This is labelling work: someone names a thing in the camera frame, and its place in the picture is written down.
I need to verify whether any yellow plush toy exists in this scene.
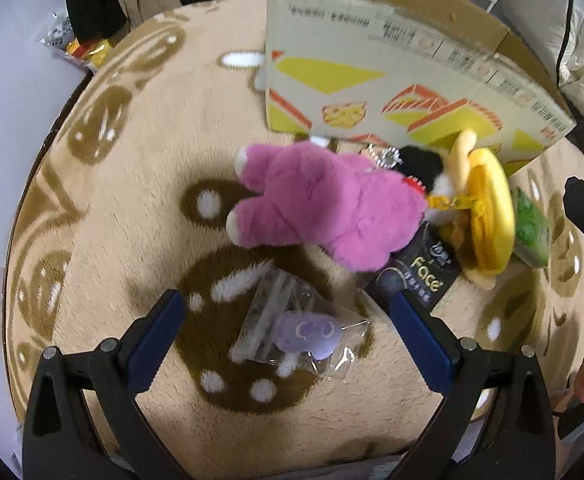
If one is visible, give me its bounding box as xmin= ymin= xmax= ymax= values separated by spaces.
xmin=439 ymin=129 xmax=517 ymax=291

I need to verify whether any printed cardboard box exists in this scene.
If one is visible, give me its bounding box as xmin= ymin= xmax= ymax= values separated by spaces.
xmin=264 ymin=0 xmax=578 ymax=178

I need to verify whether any black tissue packet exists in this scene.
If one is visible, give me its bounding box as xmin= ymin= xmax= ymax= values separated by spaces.
xmin=362 ymin=220 xmax=463 ymax=311

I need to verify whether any clear snack bag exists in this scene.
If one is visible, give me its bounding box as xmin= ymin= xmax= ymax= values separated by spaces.
xmin=36 ymin=14 xmax=115 ymax=73

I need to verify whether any purple plush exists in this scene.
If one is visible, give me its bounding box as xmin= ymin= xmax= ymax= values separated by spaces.
xmin=231 ymin=269 xmax=373 ymax=383

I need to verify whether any pink plush toy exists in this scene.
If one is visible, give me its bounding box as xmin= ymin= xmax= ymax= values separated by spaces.
xmin=226 ymin=141 xmax=429 ymax=273

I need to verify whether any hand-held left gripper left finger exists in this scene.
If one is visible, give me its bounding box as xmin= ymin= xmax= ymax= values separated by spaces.
xmin=22 ymin=289 xmax=193 ymax=480

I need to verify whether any green tissue packet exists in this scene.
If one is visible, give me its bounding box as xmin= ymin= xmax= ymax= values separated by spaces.
xmin=509 ymin=187 xmax=553 ymax=267

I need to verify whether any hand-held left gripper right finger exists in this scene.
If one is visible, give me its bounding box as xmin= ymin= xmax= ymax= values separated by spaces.
xmin=389 ymin=291 xmax=559 ymax=480

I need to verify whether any beige patterned round rug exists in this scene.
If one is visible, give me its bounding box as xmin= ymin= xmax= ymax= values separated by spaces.
xmin=4 ymin=0 xmax=584 ymax=480

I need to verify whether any black white fluffy plush keychain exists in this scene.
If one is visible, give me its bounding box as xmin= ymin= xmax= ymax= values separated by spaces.
xmin=367 ymin=145 xmax=460 ymax=226

